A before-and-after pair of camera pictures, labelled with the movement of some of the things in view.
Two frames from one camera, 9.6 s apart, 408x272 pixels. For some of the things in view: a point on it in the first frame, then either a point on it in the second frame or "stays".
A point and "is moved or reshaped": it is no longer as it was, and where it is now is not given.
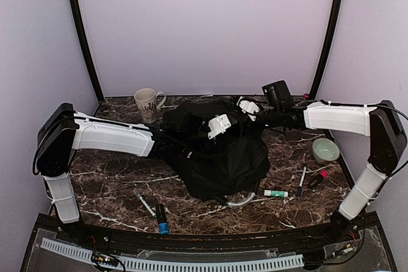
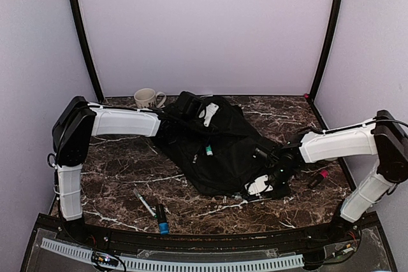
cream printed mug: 148,102 stays
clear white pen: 145,202 stays
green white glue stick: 276,193 is moved or reshaped
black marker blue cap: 163,223 stays
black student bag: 234,165 is moved or reshaped
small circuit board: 100,258 stays
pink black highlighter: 317,179 stays
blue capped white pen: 299,192 -> 237,196
